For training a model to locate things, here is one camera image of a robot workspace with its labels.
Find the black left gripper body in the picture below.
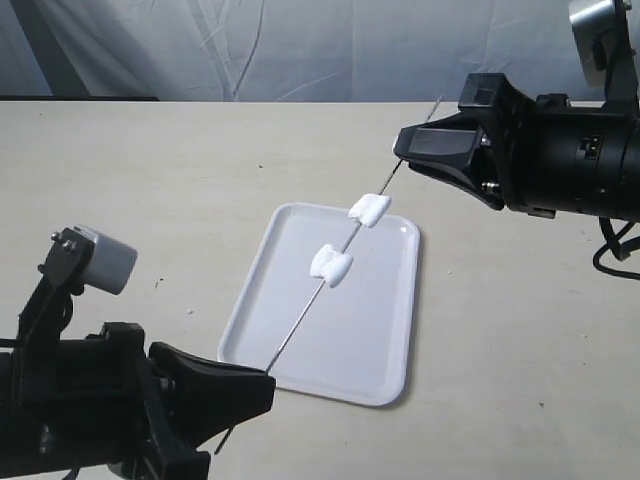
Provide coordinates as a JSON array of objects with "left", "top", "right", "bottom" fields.
[{"left": 14, "top": 322, "right": 165, "bottom": 479}]

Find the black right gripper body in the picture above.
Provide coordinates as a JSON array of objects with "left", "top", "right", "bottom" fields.
[{"left": 458, "top": 73, "right": 620, "bottom": 218}]

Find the thin metal skewer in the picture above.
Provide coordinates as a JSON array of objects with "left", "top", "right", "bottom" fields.
[{"left": 213, "top": 92, "right": 446, "bottom": 455}]

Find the white marshmallow piece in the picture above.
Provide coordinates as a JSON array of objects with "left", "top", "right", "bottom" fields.
[
  {"left": 309, "top": 244, "right": 353, "bottom": 288},
  {"left": 348, "top": 193, "right": 392, "bottom": 228}
]

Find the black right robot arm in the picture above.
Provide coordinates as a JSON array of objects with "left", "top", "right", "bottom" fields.
[{"left": 393, "top": 73, "right": 639, "bottom": 221}]

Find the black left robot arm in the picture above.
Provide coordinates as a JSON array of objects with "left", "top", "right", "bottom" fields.
[{"left": 1, "top": 322, "right": 276, "bottom": 479}]

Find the white plastic tray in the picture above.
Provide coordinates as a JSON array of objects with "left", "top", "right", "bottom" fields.
[{"left": 217, "top": 202, "right": 421, "bottom": 407}]

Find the grey wrinkled backdrop cloth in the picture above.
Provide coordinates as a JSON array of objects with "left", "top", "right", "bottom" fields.
[{"left": 1, "top": 1, "right": 603, "bottom": 102}]

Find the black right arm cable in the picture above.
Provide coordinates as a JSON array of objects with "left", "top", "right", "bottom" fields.
[{"left": 591, "top": 217, "right": 640, "bottom": 279}]

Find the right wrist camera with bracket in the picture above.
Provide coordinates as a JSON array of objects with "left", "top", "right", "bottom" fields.
[{"left": 568, "top": 0, "right": 639, "bottom": 117}]

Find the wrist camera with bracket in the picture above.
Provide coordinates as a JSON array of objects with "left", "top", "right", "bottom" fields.
[
  {"left": 16, "top": 225, "right": 138, "bottom": 355},
  {"left": 568, "top": 0, "right": 639, "bottom": 117}
]

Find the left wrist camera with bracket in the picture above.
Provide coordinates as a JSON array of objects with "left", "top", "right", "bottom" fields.
[{"left": 16, "top": 225, "right": 138, "bottom": 355}]

